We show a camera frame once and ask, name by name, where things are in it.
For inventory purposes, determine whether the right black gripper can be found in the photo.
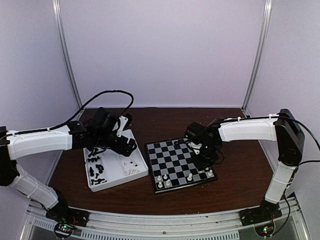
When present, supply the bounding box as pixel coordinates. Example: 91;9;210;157
191;143;220;171

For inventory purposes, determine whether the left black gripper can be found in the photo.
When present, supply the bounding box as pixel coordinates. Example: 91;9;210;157
94;131;137;157

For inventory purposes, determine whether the white compartment tray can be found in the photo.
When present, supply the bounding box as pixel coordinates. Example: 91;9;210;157
84;128;150;193

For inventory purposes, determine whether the white king piece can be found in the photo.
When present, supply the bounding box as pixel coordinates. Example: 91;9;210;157
187;173;193;182

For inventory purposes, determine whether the black white chess board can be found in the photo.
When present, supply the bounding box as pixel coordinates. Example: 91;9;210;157
144;138;218;194

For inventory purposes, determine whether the white knight piece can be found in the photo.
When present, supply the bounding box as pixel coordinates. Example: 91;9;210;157
164;179;172;188

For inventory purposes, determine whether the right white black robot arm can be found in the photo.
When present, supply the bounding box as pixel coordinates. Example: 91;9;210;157
184;108;305;221

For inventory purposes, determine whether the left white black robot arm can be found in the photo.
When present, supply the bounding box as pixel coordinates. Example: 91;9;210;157
0;120;137;222

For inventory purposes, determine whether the black chess pieces pile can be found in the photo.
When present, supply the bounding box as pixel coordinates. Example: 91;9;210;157
85;147;108;187

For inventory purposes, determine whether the white chess pieces pile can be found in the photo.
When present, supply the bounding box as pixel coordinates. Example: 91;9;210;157
123;161;140;176

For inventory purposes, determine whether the right controller circuit board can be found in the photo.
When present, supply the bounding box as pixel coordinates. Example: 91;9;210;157
254;223;275;238

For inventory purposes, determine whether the controller circuit board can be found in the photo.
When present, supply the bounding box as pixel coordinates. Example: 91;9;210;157
254;223;275;238
53;223;75;238

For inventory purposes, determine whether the left controller circuit board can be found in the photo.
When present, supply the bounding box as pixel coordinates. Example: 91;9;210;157
53;223;75;238

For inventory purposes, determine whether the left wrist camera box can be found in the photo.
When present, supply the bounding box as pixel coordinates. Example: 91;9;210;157
93;107;117;132

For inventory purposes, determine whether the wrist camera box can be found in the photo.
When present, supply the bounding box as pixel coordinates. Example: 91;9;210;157
93;107;117;132
184;122;205;145

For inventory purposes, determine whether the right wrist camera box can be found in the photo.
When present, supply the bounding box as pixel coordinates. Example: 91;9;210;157
184;122;205;145

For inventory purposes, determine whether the left black cable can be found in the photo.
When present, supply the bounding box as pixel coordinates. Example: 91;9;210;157
49;89;135;131

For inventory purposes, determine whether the black cable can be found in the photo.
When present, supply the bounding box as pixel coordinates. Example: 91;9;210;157
277;113;320;167
49;89;135;131

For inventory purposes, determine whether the front aluminium rail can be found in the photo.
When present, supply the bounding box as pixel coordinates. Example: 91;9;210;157
18;197;311;240

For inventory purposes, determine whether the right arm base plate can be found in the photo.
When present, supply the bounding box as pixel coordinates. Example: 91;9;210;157
239;206;283;226

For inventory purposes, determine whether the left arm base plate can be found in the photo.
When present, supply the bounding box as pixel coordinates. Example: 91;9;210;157
45;208;90;227

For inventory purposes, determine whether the right black cable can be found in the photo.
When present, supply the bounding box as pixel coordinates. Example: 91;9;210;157
277;113;320;167

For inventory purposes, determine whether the left aluminium frame post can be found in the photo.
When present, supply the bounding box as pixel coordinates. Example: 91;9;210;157
52;0;82;109

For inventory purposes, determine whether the aluminium frame post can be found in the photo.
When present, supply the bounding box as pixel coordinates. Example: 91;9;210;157
52;0;82;109
241;0;273;115

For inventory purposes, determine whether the right aluminium frame post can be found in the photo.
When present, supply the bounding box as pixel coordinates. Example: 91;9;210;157
241;0;273;115

